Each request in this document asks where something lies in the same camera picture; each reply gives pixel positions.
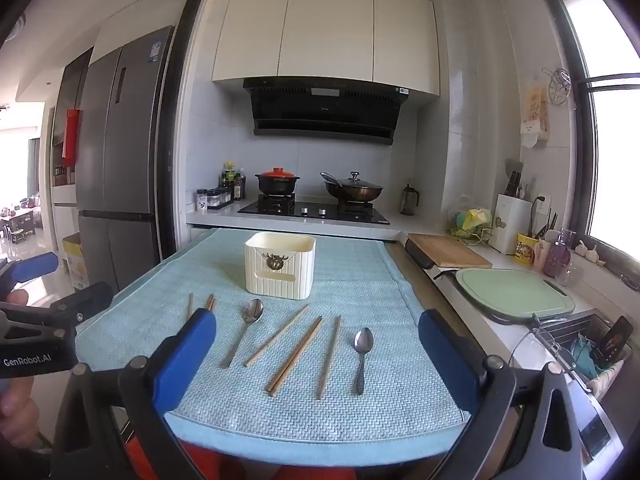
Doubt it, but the red cloth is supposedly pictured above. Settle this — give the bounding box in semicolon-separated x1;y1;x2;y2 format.
125;435;361;480

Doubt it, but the dining table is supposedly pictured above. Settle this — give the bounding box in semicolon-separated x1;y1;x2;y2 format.
0;205;36;246

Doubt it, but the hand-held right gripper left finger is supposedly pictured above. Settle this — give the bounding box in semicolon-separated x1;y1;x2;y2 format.
50;307;221;480

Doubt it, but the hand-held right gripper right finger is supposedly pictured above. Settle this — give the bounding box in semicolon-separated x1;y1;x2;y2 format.
417;308;601;480

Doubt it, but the long-handled metal spoon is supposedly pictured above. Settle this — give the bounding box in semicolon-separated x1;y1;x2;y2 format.
220;298;265;370

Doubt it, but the clear glass cup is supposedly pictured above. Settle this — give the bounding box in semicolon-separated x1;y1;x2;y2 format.
557;262;583;286

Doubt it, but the teal woven mat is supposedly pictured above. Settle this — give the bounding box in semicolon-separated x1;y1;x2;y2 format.
75;227;473;461

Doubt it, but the dark glass kettle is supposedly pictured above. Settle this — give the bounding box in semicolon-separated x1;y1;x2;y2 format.
400;182;420;216

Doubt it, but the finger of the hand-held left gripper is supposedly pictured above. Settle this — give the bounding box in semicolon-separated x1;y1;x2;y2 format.
0;252;61;303
20;281;115;333

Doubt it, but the person's left hand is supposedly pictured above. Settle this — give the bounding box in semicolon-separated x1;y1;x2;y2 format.
0;376;42;443

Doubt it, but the black gas stove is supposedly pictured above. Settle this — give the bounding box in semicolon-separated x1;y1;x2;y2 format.
237;197;391;225

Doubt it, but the black range hood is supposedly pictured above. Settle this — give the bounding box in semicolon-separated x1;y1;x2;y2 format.
243;78;411;147

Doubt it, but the white wall cabinet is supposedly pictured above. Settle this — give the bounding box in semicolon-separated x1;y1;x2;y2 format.
211;0;442;97

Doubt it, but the dark wok with glass lid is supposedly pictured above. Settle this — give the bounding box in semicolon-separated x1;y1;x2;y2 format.
320;171;385;202

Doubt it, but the cream ribbed utensil holder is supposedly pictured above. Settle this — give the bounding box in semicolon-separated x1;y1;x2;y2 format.
244;231;317;301

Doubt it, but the cardboard box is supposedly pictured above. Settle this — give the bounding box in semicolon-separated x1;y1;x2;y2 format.
62;232;88;291

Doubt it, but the wooden cutting board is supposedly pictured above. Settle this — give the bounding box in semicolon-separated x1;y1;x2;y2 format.
409;233;493;269

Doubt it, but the white knife block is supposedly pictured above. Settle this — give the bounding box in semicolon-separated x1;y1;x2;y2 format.
489;194;533;255

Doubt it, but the hanging plastic bag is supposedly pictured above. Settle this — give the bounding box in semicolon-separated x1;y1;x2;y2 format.
520;85;551;148

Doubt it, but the metal sink rack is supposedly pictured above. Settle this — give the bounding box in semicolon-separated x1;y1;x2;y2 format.
510;310;640;396

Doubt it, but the pink soap bottle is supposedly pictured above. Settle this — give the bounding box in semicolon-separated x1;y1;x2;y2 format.
544;228;576;278

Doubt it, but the red wall object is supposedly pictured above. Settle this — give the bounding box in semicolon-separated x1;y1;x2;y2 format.
64;108;83;166

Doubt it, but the window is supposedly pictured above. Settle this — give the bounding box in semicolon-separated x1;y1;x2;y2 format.
555;0;640;271

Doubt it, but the grey refrigerator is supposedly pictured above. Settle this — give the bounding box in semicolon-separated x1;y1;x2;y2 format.
75;25;176;293

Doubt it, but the short metal spoon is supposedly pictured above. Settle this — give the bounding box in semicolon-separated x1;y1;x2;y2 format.
353;327;375;396

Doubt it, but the black clay pot orange lid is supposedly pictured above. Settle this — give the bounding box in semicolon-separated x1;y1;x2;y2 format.
255;167;301;196

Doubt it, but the hanging wire rack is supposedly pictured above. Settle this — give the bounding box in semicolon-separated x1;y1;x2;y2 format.
542;67;578;110

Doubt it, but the yellow green cloth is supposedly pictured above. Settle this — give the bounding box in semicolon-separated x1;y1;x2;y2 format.
452;207;493;238

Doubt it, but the teal dish cloth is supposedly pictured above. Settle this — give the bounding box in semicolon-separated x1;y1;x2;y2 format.
570;335;601;381

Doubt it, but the yellow noodle cup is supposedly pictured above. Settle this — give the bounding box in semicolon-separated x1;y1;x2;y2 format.
516;232;541;266

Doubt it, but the green cutting board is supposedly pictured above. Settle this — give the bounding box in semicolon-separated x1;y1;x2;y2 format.
455;267;576;323

